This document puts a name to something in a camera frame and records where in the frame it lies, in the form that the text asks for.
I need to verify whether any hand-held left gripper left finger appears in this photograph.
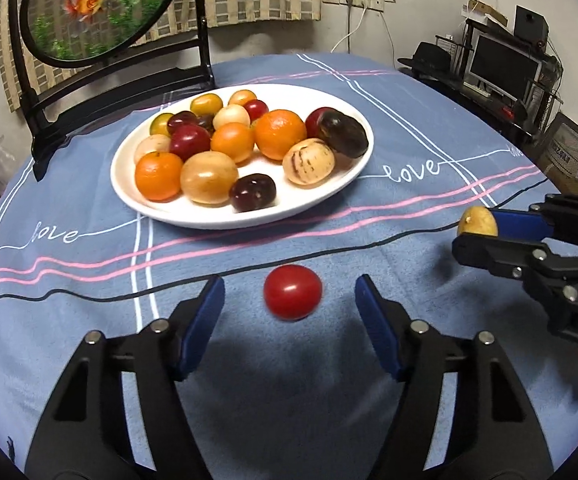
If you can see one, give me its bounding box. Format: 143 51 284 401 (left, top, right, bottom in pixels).
24 275 227 480

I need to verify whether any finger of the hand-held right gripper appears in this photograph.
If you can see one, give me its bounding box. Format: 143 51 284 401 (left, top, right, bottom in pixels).
451 234 578 312
491 192 578 261

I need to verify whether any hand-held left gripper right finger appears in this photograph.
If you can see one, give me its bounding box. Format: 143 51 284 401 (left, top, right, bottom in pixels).
354 274 554 480

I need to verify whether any small yellow tomato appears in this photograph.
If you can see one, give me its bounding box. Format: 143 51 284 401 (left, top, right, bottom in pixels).
457 205 498 238

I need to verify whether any small red tomato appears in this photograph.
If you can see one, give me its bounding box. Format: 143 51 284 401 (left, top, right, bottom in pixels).
263 264 323 322
242 99 270 123

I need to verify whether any white oval plate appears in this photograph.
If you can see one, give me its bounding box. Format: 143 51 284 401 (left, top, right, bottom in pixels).
110 83 374 231

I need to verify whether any dark maroon plum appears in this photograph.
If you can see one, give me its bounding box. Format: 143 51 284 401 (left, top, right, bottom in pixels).
228 173 277 213

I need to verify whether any large tan asian pear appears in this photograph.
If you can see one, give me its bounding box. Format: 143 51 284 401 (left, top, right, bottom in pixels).
180 150 240 206

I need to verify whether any striped cream pepino melon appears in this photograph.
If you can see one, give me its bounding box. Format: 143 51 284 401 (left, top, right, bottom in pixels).
282 138 336 190

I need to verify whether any large dark purple tomato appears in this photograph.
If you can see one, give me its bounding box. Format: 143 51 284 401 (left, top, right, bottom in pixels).
317 111 370 158

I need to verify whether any large red tomato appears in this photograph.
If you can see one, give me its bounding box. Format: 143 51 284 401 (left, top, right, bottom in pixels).
169 124 212 162

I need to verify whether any small tan asian pear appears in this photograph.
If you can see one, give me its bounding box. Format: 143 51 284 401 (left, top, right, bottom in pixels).
134 134 172 165

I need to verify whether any olive yellow tomato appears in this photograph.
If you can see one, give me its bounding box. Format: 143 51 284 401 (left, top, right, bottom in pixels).
149 113 175 137

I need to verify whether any dark red cherry tomato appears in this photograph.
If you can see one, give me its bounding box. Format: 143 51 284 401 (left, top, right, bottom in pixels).
166 110 199 135

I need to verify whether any large orange mandarin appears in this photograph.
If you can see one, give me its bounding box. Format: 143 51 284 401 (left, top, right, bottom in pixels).
254 109 308 161

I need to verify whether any pale cream asian pear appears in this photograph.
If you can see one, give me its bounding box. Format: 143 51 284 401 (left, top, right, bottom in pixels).
212 104 251 130

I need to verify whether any dark red plum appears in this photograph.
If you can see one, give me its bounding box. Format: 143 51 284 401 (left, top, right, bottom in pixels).
304 106 340 138

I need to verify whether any yellow-orange tomato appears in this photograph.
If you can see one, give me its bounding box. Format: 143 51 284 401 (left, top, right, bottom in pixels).
190 93 224 117

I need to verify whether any small orange tomato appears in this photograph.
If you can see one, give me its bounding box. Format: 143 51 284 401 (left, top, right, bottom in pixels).
227 89 258 107

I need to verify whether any black computer desk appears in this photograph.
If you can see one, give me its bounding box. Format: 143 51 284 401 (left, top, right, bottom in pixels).
399 20 564 146

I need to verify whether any computer monitor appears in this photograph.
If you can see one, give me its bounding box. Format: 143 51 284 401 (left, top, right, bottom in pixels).
469 34 544 96

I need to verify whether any blue striped tablecloth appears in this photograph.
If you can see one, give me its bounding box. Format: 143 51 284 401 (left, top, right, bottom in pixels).
0 52 578 480

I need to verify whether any black hat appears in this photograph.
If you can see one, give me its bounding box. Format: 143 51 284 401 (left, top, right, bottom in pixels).
398 42 452 78

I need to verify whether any black speaker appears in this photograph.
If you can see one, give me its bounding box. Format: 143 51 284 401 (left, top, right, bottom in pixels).
514 5 550 43

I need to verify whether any flat cardboard box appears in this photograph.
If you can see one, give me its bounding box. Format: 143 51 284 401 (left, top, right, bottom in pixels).
461 0 510 26

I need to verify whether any black framed goldfish screen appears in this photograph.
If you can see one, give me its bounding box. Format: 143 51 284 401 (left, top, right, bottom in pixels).
8 0 215 182

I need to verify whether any white power cable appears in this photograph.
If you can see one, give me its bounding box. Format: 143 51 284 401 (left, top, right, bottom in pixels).
330 5 370 55

